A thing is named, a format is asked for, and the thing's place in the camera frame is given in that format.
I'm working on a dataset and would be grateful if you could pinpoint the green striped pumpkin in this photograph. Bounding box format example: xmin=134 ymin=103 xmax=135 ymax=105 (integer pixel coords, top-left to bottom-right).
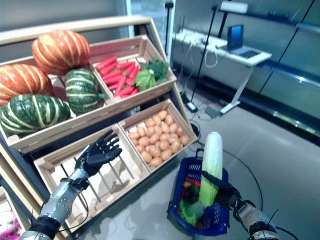
xmin=0 ymin=94 xmax=71 ymax=137
xmin=64 ymin=68 xmax=105 ymax=116

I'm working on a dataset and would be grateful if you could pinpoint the light wooden crate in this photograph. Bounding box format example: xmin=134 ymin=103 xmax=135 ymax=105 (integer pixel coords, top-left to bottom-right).
xmin=117 ymin=98 xmax=200 ymax=175
xmin=0 ymin=55 xmax=116 ymax=154
xmin=88 ymin=34 xmax=178 ymax=113
xmin=33 ymin=124 xmax=151 ymax=233

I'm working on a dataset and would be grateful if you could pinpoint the dark green leafy vegetable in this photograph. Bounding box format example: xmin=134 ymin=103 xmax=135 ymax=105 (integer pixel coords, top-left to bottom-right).
xmin=141 ymin=56 xmax=170 ymax=83

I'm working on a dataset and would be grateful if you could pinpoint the white cable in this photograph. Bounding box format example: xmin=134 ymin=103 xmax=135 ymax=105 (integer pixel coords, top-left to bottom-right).
xmin=189 ymin=34 xmax=219 ymax=68

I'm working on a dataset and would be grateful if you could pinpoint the white long box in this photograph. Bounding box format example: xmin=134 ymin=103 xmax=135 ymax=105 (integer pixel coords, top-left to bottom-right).
xmin=220 ymin=0 xmax=249 ymax=15

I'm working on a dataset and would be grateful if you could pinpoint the black power adapter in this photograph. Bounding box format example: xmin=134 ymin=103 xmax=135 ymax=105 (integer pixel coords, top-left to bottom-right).
xmin=186 ymin=101 xmax=199 ymax=113

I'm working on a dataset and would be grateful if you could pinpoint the grey floor box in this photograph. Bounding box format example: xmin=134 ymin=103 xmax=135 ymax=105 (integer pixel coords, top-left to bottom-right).
xmin=204 ymin=104 xmax=221 ymax=118

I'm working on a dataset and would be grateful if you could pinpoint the five-finger robot left hand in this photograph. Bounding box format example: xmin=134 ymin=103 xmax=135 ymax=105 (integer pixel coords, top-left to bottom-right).
xmin=74 ymin=129 xmax=123 ymax=177

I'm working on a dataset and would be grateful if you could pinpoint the long napa cabbage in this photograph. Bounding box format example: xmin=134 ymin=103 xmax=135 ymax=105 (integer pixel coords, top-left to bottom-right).
xmin=178 ymin=199 xmax=207 ymax=224
xmin=198 ymin=131 xmax=224 ymax=207

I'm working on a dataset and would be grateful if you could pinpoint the white desk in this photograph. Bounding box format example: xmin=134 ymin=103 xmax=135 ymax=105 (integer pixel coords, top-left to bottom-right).
xmin=171 ymin=29 xmax=273 ymax=115

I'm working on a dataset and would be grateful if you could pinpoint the black round floor object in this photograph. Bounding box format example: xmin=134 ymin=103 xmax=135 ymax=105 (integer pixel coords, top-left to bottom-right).
xmin=191 ymin=122 xmax=202 ymax=137

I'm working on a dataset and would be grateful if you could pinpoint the orange striped pumpkin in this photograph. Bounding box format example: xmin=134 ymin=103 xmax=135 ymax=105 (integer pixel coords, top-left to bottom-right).
xmin=0 ymin=63 xmax=54 ymax=106
xmin=31 ymin=29 xmax=91 ymax=76

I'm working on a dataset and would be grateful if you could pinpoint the five-finger robot right hand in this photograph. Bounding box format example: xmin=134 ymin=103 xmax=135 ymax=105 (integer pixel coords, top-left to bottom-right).
xmin=201 ymin=170 xmax=243 ymax=210

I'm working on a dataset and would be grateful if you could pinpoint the red chili pepper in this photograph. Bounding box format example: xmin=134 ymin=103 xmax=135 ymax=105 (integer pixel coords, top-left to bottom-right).
xmin=185 ymin=177 xmax=201 ymax=188

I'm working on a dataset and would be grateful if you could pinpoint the wooden produce display stand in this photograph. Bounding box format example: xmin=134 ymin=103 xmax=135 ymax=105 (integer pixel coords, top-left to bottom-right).
xmin=0 ymin=15 xmax=191 ymax=240

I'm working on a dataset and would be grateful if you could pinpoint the black stand pole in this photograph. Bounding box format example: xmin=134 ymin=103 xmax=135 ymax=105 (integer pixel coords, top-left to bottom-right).
xmin=164 ymin=1 xmax=175 ymax=51
xmin=192 ymin=4 xmax=218 ymax=106

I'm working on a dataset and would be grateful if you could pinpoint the blue plastic shopping basket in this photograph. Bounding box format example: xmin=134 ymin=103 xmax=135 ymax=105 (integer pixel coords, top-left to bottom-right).
xmin=166 ymin=148 xmax=230 ymax=237

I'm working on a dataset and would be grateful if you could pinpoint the open laptop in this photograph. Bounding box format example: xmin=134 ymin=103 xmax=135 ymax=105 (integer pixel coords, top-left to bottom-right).
xmin=226 ymin=24 xmax=258 ymax=60

